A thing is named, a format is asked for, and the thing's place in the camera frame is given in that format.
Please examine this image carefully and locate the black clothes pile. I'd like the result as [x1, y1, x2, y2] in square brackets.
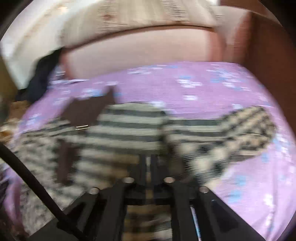
[15, 47, 64, 103]

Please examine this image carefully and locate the black cable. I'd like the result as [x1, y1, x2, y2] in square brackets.
[0, 143, 70, 223]

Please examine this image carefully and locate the purple floral bed sheet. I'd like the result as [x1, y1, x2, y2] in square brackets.
[16, 62, 295, 240]

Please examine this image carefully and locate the striped floral pillow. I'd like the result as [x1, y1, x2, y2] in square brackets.
[60, 1, 224, 48]

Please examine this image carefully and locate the black cream checkered coat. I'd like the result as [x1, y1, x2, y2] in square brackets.
[13, 92, 276, 240]

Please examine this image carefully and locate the tiger print blanket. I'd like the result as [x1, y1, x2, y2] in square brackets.
[0, 118, 21, 144]

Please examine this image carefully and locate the pink brown headboard cushion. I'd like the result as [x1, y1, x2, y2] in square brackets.
[214, 6, 252, 65]

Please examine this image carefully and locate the brown garment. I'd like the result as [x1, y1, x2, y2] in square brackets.
[8, 100, 31, 120]

